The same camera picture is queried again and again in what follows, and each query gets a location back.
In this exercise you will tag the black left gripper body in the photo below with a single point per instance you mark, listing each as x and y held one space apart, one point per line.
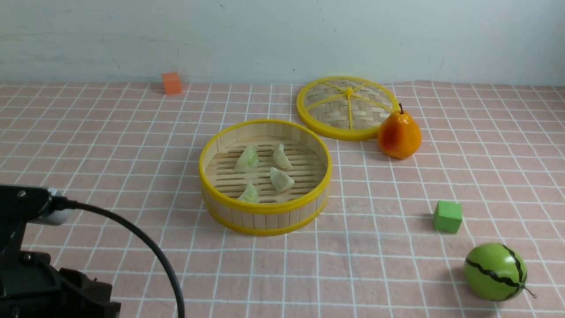
32 288

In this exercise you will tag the green dumpling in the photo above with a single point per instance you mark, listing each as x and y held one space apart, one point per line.
248 160
250 194

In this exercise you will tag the white dumpling front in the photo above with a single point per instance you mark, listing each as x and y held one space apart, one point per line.
280 180

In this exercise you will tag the white dumpling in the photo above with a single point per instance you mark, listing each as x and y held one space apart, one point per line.
280 159
280 180

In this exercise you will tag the bamboo steamer tray yellow rim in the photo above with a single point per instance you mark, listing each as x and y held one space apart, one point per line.
275 213

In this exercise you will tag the woven bamboo steamer lid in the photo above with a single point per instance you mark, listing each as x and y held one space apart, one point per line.
345 107

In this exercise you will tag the orange cube block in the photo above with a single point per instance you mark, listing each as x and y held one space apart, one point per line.
172 84

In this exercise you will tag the orange toy pear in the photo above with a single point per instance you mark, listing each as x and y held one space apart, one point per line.
399 136

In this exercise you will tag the green cube block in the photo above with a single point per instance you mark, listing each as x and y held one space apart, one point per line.
447 217

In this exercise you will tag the green toy watermelon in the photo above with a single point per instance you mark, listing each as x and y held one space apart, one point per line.
496 272

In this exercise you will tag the pink checkered tablecloth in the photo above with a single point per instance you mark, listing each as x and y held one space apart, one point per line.
496 149

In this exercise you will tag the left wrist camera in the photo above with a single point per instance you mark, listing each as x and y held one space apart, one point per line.
20 205

